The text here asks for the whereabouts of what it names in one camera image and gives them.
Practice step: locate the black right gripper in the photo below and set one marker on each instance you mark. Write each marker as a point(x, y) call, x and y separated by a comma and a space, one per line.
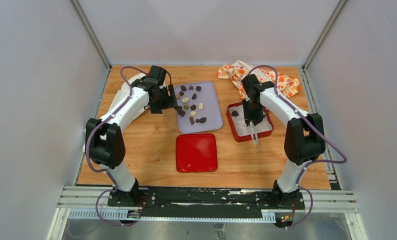
point(251, 117)

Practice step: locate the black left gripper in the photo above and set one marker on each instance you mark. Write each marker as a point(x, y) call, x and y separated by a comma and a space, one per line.
point(169, 102)

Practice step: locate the dark heart chocolate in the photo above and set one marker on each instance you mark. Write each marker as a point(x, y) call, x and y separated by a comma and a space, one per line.
point(234, 113)

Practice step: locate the metal tweezers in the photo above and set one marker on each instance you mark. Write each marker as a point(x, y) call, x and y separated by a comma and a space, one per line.
point(253, 133)

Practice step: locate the white rectangular chocolate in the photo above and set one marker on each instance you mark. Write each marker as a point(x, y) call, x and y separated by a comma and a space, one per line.
point(200, 106)

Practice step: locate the dark oval chocolate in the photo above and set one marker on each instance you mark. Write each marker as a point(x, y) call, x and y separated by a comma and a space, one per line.
point(202, 120)

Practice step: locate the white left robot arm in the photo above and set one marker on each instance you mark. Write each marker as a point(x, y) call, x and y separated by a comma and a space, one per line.
point(104, 146)

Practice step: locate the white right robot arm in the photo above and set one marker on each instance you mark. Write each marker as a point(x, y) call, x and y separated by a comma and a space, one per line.
point(303, 141)

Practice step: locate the dark square chocolate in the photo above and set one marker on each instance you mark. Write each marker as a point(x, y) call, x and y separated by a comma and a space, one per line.
point(181, 113)

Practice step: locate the dark brown block chocolate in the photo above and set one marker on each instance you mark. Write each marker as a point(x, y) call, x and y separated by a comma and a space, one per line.
point(193, 107)

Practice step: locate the brown bar chocolate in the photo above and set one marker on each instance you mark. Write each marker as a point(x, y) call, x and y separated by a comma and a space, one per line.
point(192, 121)

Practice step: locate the red box with white paper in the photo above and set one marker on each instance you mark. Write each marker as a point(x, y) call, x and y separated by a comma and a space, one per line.
point(239, 129)

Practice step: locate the white crumpled cloth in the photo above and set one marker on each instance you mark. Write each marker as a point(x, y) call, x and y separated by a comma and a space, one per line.
point(128, 104)

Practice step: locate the lavender plastic tray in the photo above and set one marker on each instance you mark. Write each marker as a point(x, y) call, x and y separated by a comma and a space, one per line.
point(206, 94)

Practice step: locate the floral orange cloth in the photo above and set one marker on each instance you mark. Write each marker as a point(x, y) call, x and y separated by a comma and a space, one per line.
point(287, 85)

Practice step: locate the red box lid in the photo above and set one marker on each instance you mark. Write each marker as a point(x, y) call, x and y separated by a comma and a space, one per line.
point(196, 153)

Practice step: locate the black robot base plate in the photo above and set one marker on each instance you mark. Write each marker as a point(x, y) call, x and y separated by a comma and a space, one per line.
point(205, 203)

